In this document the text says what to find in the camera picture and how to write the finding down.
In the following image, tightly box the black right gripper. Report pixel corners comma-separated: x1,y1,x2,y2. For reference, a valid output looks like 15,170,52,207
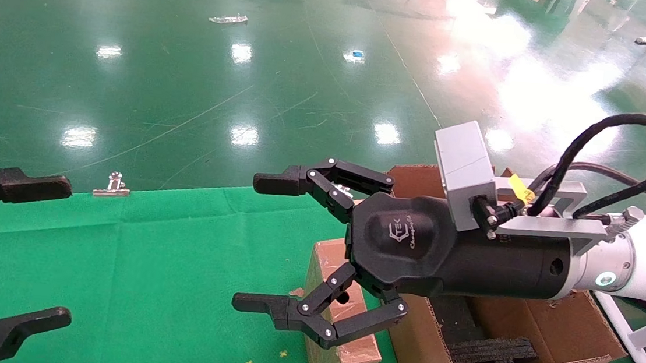
228,151,592,363

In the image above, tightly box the small brown cardboard box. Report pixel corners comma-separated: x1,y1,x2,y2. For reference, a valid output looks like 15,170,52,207
296,236,393,363

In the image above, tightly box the large open cardboard carton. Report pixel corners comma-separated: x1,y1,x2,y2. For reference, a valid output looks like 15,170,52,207
369,158,643,363

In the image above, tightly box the green table cloth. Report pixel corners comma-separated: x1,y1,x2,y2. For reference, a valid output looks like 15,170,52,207
0,165,424,363

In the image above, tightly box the black foam block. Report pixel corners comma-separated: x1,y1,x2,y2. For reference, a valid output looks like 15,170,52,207
446,330,541,363

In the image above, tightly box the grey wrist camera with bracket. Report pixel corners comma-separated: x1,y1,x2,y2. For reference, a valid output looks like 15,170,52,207
425,118,646,263

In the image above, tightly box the yellow cable tag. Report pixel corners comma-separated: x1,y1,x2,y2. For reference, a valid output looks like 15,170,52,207
507,173,538,202

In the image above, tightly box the black braided cable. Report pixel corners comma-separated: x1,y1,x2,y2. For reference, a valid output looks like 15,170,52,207
524,105,646,229

